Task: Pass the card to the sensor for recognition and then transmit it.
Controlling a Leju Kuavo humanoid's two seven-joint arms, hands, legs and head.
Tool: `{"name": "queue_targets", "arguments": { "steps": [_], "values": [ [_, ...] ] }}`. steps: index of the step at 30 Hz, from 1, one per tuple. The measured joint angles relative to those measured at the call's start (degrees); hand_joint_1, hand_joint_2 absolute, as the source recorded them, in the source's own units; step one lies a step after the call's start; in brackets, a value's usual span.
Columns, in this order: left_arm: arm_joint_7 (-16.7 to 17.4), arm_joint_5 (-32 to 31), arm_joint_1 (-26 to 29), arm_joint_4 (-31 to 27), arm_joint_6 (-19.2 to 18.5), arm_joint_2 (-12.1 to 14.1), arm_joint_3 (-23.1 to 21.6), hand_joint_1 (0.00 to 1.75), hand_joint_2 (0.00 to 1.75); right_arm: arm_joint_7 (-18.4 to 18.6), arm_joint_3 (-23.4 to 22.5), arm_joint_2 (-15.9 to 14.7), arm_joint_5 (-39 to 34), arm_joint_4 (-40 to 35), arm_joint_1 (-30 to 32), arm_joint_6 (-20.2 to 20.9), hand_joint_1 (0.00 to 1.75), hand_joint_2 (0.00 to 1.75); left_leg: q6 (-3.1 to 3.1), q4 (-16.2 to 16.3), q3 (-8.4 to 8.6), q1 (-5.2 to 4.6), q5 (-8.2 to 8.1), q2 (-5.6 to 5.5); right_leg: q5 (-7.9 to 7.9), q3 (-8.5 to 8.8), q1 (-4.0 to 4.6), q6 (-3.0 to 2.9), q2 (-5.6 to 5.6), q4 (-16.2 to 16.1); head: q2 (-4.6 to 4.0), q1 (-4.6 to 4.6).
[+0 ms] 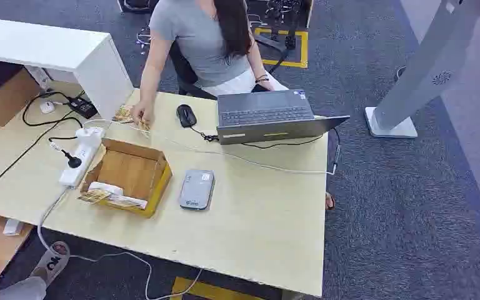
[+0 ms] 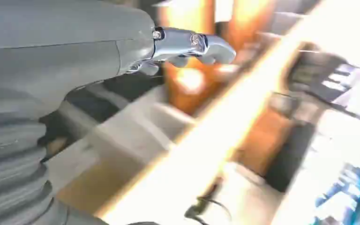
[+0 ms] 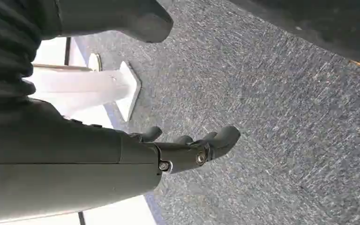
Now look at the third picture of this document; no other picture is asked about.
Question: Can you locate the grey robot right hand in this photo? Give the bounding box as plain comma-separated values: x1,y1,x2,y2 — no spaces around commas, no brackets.
0,0,241,225

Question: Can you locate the ribbed grey right arm sleeve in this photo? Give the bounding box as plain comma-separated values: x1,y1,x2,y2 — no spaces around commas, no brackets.
0,0,43,103

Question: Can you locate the white post with flat foot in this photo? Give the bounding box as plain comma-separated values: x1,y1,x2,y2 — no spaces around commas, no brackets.
23,60,142,123

